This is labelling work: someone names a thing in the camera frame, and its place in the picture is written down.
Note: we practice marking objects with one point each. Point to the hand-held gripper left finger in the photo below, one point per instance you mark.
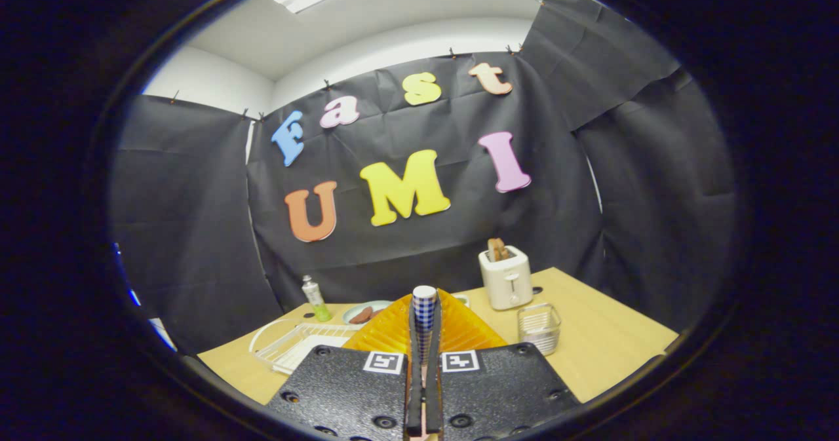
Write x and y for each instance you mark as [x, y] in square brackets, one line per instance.
[414, 395]

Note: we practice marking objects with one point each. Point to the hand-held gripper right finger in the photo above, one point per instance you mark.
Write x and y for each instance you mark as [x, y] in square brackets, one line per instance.
[434, 395]

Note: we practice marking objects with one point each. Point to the teal plate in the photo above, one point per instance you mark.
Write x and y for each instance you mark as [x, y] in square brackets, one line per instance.
[383, 305]

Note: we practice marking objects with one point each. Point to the white divided tray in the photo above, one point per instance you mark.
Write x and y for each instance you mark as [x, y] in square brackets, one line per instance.
[462, 299]

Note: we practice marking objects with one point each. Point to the white toaster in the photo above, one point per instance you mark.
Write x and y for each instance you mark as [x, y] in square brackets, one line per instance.
[506, 284]

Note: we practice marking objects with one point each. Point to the green liquid bottle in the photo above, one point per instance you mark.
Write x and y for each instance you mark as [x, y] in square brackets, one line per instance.
[316, 300]

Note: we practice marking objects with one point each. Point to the brown toast slices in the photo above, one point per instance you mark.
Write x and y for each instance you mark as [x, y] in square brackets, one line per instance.
[498, 249]

